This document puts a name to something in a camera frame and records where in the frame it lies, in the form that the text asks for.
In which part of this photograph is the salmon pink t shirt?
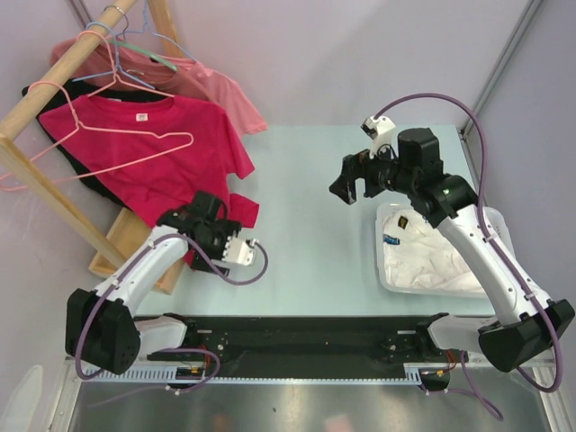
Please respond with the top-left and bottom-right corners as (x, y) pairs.
(49, 40), (267, 136)

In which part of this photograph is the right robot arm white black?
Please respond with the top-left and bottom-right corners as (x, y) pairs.
(329, 128), (575, 373)

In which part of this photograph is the white t shirt in basket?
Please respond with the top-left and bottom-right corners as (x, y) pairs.
(380, 211), (485, 293)

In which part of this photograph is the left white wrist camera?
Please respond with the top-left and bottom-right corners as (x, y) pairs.
(221, 236), (257, 266)

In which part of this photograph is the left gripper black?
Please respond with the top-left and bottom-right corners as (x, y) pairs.
(190, 219), (242, 275)

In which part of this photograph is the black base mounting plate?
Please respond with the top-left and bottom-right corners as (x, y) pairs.
(134, 314), (469, 391)

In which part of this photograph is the blue wire hanger front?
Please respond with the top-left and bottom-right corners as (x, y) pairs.
(73, 21), (156, 91)

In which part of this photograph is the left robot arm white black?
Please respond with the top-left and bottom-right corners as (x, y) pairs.
(65, 192), (255, 374)

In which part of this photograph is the wooden clothes rack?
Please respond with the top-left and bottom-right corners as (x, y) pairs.
(1, 1), (194, 294)

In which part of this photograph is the white laundry basket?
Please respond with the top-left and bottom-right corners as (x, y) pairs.
(374, 201), (512, 298)

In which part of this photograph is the pink wire hanger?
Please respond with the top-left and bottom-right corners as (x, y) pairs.
(76, 31), (173, 97)
(0, 81), (195, 193)

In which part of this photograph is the black t shirt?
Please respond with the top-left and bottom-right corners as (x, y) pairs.
(40, 81), (191, 208)

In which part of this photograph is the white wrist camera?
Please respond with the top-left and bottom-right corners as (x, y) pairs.
(221, 236), (257, 266)
(361, 116), (396, 159)

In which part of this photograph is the magenta t shirt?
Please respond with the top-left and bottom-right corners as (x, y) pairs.
(40, 95), (259, 228)

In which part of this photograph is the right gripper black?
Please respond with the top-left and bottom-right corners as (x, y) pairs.
(329, 137), (418, 204)

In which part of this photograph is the aluminium corner post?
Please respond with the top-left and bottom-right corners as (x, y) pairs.
(472, 0), (547, 117)

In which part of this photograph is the blue wire hanger rear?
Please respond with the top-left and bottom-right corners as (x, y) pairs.
(117, 1), (196, 61)

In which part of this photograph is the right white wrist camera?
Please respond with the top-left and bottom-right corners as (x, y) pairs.
(361, 116), (396, 159)

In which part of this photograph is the white slotted cable duct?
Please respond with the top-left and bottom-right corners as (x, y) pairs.
(90, 363), (422, 386)

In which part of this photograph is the green plastic hanger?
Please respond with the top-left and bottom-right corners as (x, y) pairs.
(106, 38), (178, 74)

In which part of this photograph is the blue wire hanger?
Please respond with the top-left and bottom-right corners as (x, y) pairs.
(73, 21), (156, 91)
(117, 1), (196, 61)

